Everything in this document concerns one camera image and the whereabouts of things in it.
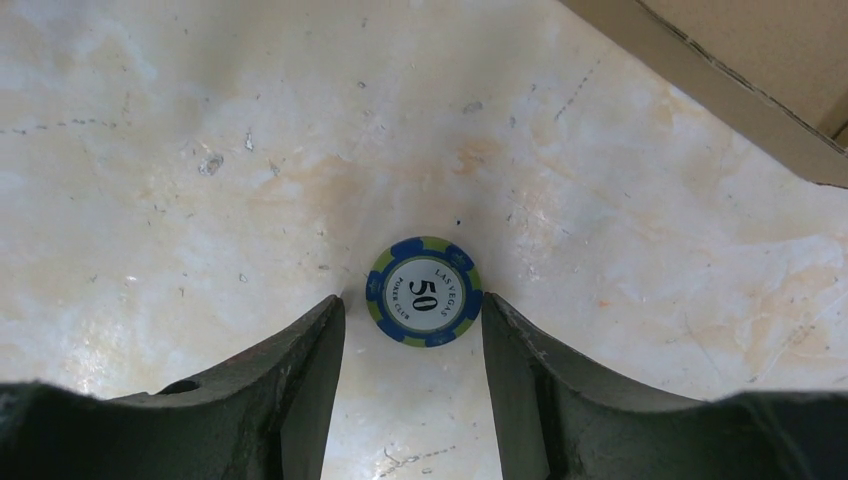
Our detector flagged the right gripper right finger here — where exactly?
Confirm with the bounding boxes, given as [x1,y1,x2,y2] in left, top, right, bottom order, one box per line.
[481,293,847,479]

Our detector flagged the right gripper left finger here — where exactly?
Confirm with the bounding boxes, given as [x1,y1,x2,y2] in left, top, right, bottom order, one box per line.
[1,295,345,479]

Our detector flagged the small round black ring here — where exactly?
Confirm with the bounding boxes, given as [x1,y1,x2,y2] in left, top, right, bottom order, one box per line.
[365,236,484,349]

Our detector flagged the brown cardboard box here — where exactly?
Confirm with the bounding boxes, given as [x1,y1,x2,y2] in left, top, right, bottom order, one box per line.
[558,0,848,190]

